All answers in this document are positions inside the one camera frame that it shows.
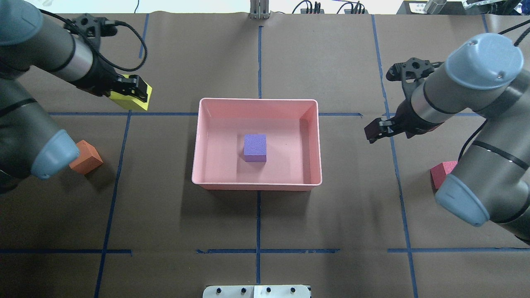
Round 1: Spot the pink plastic bin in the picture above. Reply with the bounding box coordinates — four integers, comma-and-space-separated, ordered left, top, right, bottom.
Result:
191, 98, 323, 191

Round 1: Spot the orange foam cube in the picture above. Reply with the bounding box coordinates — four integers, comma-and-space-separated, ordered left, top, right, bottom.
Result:
69, 140, 104, 175

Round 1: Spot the purple foam cube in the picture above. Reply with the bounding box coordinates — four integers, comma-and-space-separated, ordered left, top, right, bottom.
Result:
243, 134, 267, 163

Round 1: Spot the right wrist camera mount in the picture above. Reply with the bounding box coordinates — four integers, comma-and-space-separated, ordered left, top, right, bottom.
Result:
385, 57, 443, 82

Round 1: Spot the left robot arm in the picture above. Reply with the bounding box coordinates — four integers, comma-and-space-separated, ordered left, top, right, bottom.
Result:
0, 0, 153, 194

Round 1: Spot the white mast base plate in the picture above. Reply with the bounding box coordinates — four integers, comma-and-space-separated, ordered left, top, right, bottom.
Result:
202, 284, 312, 298

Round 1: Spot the red foam cube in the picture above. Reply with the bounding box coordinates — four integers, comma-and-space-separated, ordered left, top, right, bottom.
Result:
430, 161, 458, 190

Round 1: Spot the aluminium frame post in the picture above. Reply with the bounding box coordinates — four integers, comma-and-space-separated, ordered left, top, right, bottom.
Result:
249, 0, 270, 19

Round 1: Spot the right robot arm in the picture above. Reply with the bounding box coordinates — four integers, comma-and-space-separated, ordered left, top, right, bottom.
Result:
364, 31, 530, 245

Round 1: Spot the yellow foam cube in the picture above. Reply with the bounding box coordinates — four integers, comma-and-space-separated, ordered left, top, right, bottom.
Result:
108, 74, 153, 111

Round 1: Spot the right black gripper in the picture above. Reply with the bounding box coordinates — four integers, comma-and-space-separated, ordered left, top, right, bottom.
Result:
364, 101, 442, 144

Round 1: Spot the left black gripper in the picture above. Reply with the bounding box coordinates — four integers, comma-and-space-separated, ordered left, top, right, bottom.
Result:
78, 58, 148, 103

